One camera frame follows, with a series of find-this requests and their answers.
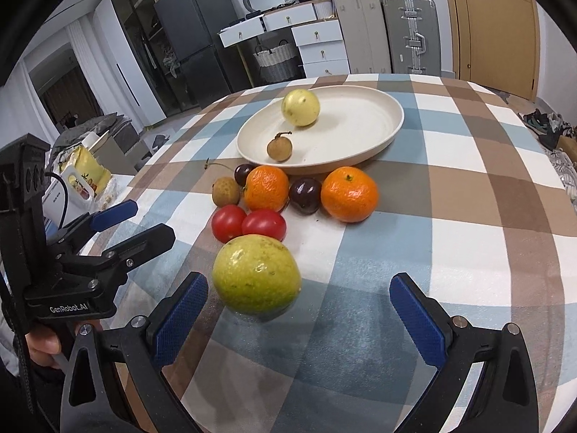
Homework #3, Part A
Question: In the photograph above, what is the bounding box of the wooden door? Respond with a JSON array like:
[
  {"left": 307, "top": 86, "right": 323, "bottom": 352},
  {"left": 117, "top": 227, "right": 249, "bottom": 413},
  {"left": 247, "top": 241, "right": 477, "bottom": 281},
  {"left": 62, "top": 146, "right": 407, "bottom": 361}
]
[{"left": 439, "top": 0, "right": 542, "bottom": 102}]

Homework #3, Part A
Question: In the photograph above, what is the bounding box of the brown longan with stem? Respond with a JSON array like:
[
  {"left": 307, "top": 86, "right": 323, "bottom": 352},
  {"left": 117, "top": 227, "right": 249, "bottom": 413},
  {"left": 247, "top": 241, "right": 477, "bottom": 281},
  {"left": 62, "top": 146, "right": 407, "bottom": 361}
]
[{"left": 266, "top": 132, "right": 294, "bottom": 163}]

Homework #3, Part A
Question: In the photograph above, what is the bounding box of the grey white woven basket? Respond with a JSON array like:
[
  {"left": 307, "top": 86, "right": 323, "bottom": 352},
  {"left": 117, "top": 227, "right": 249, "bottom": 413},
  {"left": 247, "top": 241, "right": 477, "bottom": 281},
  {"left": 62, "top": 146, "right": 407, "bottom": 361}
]
[{"left": 252, "top": 40, "right": 300, "bottom": 84}]

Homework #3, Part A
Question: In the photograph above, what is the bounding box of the person's left hand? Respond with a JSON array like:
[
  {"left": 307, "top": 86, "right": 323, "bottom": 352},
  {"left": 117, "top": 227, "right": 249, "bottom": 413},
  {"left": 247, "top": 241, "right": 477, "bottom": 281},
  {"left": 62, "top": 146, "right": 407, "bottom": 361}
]
[{"left": 28, "top": 320, "right": 103, "bottom": 367}]

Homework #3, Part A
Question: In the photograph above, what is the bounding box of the red cherry tomato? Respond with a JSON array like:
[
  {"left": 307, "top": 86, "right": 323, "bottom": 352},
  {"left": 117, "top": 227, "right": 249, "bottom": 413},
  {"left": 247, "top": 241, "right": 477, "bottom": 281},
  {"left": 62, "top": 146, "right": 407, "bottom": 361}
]
[
  {"left": 211, "top": 205, "right": 247, "bottom": 244},
  {"left": 242, "top": 209, "right": 288, "bottom": 242}
]

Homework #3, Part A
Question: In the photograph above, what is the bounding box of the white desk with drawers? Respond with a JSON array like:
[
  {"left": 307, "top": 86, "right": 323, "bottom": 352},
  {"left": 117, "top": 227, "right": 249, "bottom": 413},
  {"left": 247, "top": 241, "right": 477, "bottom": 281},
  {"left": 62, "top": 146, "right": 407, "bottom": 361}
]
[{"left": 219, "top": 1, "right": 350, "bottom": 88}]

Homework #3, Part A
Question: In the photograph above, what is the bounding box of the yellow snack bag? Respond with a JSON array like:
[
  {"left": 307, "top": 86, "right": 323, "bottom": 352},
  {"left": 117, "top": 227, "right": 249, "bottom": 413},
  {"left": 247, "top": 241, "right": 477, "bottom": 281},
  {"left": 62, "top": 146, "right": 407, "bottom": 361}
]
[{"left": 61, "top": 144, "right": 111, "bottom": 190}]

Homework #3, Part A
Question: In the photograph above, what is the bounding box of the black refrigerator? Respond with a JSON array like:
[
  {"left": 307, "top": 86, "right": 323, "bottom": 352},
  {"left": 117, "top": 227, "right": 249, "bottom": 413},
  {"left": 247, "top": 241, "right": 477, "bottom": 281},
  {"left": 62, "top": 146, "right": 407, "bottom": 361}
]
[{"left": 153, "top": 0, "right": 251, "bottom": 111}]

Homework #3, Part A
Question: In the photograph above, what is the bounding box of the black wrist strap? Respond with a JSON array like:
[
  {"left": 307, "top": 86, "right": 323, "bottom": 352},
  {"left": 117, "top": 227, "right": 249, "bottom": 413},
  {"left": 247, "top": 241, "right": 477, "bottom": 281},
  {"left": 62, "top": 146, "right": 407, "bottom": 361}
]
[{"left": 0, "top": 275, "right": 34, "bottom": 416}]

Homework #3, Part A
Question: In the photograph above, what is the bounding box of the open cardboard box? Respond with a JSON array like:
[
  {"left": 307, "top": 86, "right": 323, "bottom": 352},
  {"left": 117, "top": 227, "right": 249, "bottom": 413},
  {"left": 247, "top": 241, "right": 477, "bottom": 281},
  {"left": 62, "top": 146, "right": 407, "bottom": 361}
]
[{"left": 88, "top": 131, "right": 136, "bottom": 174}]

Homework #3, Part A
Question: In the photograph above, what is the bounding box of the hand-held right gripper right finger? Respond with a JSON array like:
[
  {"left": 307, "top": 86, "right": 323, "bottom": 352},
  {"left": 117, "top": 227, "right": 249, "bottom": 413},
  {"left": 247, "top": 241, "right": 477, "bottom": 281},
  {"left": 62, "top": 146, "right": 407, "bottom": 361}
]
[{"left": 390, "top": 273, "right": 539, "bottom": 433}]

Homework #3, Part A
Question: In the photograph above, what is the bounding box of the orange mandarin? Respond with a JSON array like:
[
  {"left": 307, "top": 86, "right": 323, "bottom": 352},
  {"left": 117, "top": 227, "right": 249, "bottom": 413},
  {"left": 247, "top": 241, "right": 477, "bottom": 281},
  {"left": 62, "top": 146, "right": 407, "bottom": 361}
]
[
  {"left": 243, "top": 165, "right": 290, "bottom": 214},
  {"left": 320, "top": 166, "right": 379, "bottom": 223}
]

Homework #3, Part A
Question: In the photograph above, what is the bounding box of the dark purple plum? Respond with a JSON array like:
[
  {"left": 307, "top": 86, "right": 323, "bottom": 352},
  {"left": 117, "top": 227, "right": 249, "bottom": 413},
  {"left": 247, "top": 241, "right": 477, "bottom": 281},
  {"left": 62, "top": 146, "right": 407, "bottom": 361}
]
[{"left": 288, "top": 177, "right": 322, "bottom": 215}]

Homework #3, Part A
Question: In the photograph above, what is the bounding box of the pile of shoes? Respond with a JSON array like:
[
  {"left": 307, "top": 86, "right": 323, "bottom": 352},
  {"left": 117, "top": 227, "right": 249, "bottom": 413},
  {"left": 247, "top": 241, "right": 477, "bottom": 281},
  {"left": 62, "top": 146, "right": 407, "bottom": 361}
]
[{"left": 517, "top": 109, "right": 577, "bottom": 208}]

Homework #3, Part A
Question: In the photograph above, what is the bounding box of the silver suitcase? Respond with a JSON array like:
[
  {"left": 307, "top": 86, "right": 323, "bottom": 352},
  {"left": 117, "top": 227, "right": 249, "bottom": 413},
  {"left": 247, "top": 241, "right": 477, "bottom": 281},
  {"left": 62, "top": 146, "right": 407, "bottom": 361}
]
[{"left": 382, "top": 0, "right": 442, "bottom": 76}]

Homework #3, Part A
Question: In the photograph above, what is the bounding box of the cream round plate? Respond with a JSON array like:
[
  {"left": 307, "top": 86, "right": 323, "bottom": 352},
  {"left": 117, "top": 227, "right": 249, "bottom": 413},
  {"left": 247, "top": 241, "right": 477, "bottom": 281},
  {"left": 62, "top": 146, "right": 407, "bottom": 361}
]
[{"left": 237, "top": 85, "right": 404, "bottom": 176}]

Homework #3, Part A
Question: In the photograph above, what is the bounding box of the dark cherry with stem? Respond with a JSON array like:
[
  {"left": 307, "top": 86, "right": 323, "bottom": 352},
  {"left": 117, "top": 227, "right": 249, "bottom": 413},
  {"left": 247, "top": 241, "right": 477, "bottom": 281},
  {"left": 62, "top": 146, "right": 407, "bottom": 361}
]
[{"left": 206, "top": 158, "right": 255, "bottom": 188}]

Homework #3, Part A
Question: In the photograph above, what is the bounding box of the dark glass cabinet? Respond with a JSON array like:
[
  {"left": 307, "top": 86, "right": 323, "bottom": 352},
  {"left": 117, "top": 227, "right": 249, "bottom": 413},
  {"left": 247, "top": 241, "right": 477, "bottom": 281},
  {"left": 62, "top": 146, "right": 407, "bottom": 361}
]
[{"left": 108, "top": 0, "right": 199, "bottom": 129}]

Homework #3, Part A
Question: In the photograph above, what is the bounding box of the white curtain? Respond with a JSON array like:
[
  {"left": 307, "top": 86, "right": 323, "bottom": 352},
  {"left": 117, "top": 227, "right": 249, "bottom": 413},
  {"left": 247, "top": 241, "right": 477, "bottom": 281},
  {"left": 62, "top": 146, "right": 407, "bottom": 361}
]
[{"left": 67, "top": 13, "right": 118, "bottom": 122}]

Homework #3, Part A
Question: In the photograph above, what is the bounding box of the grey cushion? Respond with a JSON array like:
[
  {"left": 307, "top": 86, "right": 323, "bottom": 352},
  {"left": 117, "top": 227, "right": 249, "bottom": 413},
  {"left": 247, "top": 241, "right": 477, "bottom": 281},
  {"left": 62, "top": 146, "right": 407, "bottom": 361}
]
[{"left": 54, "top": 115, "right": 131, "bottom": 145}]

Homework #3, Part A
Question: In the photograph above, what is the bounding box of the person's left forearm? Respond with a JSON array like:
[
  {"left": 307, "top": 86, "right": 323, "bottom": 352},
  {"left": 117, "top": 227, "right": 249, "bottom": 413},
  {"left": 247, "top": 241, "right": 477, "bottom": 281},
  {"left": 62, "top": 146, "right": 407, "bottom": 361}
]
[{"left": 0, "top": 361, "right": 73, "bottom": 433}]

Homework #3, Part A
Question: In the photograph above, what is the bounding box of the beige suitcase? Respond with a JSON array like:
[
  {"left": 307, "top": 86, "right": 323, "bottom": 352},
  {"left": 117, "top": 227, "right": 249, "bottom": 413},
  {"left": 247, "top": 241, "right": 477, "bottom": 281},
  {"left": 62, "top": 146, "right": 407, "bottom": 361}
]
[{"left": 334, "top": 0, "right": 392, "bottom": 75}]

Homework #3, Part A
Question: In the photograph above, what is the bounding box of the checkered tablecloth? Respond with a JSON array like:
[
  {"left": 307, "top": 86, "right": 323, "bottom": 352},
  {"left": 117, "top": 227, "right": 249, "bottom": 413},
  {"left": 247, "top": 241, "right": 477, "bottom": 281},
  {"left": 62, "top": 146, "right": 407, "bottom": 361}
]
[{"left": 85, "top": 72, "right": 573, "bottom": 433}]

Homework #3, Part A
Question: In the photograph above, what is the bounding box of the yellow-green guava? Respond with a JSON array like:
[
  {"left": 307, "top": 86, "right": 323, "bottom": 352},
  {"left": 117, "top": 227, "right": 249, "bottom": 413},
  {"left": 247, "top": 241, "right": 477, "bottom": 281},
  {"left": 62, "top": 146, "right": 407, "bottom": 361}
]
[
  {"left": 212, "top": 235, "right": 302, "bottom": 316},
  {"left": 282, "top": 89, "right": 321, "bottom": 127}
]

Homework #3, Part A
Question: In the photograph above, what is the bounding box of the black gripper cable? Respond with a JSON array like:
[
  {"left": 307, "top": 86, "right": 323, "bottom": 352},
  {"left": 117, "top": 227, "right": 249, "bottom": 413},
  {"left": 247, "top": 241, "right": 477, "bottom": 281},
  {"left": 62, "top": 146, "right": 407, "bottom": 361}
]
[{"left": 44, "top": 171, "right": 69, "bottom": 233}]

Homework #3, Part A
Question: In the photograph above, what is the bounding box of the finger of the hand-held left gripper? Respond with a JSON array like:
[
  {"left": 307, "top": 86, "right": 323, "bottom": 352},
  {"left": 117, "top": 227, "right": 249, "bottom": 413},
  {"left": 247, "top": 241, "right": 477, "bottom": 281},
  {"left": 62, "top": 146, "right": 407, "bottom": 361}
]
[
  {"left": 58, "top": 223, "right": 176, "bottom": 281},
  {"left": 45, "top": 199, "right": 138, "bottom": 255}
]

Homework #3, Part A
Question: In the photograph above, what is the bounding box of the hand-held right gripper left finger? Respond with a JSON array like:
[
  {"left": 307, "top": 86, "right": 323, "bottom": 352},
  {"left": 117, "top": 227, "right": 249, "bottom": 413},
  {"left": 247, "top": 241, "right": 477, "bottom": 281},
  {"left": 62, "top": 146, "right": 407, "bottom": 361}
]
[{"left": 60, "top": 272, "right": 210, "bottom": 433}]

